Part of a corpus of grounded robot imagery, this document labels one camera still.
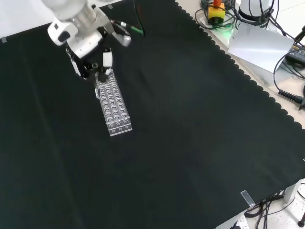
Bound white power strip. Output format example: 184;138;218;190
228;214;251;229

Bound black robot hand white plates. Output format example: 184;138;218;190
65;26;114;82

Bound pale board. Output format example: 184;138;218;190
227;23;295;73

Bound white table leg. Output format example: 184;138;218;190
283;180;304;203

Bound clear tape strip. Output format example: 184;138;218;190
240;190;255;208

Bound black box yellow markings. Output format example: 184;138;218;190
285;44;305;64

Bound green cable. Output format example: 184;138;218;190
120;21;145;37

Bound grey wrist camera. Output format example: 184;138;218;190
111;23;132;47

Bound black cable ribbed connector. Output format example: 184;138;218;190
278;89;305;107

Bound yellow stop button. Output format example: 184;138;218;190
207;0;226;24

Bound white robot base black strap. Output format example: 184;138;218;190
237;0;275;31

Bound black tripod leg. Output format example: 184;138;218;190
294;23;305;46

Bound clear plastic test tube rack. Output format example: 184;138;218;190
96;69;133;137

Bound clear glass test tube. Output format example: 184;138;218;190
91;62;102;100

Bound black bench cloth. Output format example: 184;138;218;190
0;0;305;229

